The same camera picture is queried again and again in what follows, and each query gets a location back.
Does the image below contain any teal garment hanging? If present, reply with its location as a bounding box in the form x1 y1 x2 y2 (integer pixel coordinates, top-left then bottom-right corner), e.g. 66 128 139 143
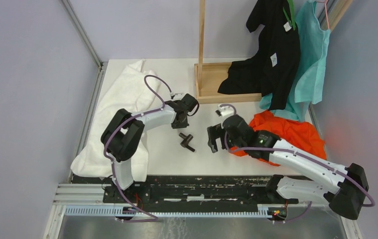
271 0 331 122

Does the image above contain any dark metal faucet body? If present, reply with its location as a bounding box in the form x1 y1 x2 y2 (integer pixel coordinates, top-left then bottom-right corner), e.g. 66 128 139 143
179 132 196 152

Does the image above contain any wooden clothes rack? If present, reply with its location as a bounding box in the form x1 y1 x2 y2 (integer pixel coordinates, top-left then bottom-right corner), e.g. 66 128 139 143
194 0 261 104

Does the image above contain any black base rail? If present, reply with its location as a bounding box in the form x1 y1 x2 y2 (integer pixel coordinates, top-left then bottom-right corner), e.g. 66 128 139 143
103 175 299 214

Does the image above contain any black t-shirt hanging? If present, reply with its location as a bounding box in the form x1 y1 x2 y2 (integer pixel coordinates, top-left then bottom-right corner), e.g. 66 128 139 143
218 0 301 110

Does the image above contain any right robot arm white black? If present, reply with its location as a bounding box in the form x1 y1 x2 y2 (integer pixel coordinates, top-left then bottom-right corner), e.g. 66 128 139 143
207 115 375 220

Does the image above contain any orange cloth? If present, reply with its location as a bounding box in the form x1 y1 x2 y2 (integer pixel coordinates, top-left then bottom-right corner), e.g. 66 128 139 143
230 110 327 167

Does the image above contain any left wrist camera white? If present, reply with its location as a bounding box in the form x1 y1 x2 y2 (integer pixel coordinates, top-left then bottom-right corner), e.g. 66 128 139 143
170 93 186 101

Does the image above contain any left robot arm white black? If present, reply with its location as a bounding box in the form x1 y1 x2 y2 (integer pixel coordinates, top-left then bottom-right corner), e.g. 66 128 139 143
101 94 199 203

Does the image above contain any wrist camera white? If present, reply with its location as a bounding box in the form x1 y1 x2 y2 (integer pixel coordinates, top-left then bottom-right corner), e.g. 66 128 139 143
170 93 186 101
216 104 237 118

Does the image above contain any white towel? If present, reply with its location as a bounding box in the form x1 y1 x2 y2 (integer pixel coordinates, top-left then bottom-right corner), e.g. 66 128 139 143
71 60 159 181

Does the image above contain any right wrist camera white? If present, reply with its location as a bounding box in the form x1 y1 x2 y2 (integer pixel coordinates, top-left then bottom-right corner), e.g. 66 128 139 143
216 104 237 118

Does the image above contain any pink hanger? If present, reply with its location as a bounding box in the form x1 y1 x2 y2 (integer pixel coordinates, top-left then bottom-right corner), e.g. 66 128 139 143
316 0 331 30

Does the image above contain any green hanger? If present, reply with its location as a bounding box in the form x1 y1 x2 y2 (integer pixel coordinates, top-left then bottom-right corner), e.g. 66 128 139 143
283 0 296 32

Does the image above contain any white cable duct strip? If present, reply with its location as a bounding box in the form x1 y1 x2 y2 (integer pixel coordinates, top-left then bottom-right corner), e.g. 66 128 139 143
64 205 271 219

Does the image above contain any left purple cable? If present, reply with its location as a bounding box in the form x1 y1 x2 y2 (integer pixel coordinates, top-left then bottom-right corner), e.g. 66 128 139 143
103 75 173 221

